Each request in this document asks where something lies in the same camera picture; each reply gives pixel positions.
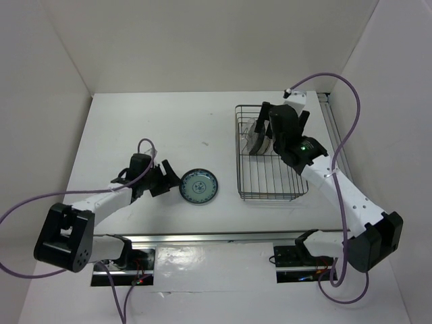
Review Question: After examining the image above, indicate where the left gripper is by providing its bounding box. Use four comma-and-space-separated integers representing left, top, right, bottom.
140, 159, 183, 197

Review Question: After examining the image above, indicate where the blue patterned round plate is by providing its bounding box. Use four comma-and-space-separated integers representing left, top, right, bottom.
179, 168, 219, 205

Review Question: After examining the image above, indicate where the black round plate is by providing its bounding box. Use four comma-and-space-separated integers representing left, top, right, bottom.
246, 118, 269, 155

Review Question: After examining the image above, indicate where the frosted square glass plate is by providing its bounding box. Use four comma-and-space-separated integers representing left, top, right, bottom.
257, 126, 271, 155

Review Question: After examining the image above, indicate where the clear textured glass plate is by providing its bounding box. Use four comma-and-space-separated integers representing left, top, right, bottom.
240, 118, 258, 155

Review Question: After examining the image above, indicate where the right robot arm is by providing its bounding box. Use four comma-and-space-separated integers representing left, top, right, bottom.
256, 102, 403, 273

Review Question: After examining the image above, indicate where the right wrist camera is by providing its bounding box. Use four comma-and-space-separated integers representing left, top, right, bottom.
283, 88, 306, 115

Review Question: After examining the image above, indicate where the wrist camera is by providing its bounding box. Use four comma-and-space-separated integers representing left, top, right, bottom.
283, 88, 306, 115
144, 148, 158, 157

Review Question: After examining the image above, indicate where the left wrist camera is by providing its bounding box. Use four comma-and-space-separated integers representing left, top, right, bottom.
144, 148, 158, 157

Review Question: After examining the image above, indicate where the metal wire dish rack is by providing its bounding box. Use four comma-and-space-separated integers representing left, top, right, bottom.
235, 105, 308, 201

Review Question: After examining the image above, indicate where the front aluminium rail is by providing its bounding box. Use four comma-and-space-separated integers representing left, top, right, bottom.
92, 229, 352, 246

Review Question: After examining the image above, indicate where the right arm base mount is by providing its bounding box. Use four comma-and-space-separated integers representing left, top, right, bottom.
269, 245, 333, 284

